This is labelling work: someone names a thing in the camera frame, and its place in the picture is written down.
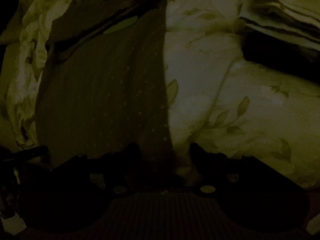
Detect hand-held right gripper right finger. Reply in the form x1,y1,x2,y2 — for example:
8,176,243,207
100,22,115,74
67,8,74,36
190,143,302,196

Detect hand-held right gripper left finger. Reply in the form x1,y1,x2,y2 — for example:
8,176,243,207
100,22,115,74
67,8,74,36
50,142,145,193

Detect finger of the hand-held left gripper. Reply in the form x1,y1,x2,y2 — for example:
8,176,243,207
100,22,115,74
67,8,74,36
0,145,50,164

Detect dark dotted small pants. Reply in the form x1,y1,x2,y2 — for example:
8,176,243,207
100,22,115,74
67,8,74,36
34,0,177,178

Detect leaf-print blanket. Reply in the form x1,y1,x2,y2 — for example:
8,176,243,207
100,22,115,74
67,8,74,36
0,0,320,189

